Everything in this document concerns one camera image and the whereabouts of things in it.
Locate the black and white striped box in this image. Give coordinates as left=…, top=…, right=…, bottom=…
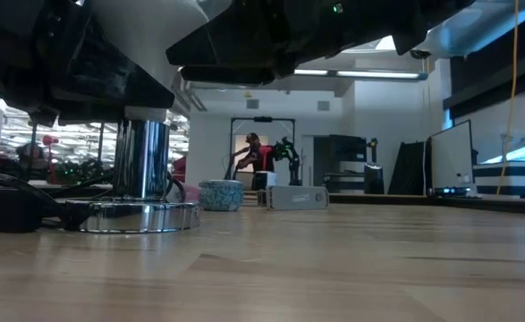
left=473, top=161, right=525, bottom=198

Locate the white globe lightbulb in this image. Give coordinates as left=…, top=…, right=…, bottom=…
left=91, top=0, right=234, bottom=122

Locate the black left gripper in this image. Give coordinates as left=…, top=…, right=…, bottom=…
left=0, top=0, right=176, bottom=126

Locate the long ceiling light bar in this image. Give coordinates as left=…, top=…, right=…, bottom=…
left=292, top=67, right=428, bottom=81

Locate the person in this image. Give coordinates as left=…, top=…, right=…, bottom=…
left=233, top=132, right=275, bottom=189
left=15, top=142, right=48, bottom=171

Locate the chrome lamp socket base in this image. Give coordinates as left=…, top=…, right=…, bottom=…
left=64, top=116, right=202, bottom=234

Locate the black lamp power cord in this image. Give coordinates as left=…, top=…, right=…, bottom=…
left=0, top=172, right=187, bottom=233

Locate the black leaning panel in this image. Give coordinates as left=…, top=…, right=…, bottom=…
left=386, top=141, right=427, bottom=196

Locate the black shelf unit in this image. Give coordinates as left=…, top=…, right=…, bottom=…
left=313, top=134, right=368, bottom=194

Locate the white framed board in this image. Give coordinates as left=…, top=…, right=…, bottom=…
left=429, top=119, right=474, bottom=197

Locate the small device with blue light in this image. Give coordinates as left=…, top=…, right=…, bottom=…
left=434, top=186, right=471, bottom=198

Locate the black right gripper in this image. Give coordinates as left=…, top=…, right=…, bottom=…
left=165, top=0, right=334, bottom=86

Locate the teal patterned bowl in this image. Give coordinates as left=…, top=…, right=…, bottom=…
left=199, top=179, right=245, bottom=212

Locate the grey metal stapler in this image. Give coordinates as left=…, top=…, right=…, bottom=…
left=257, top=185, right=330, bottom=211

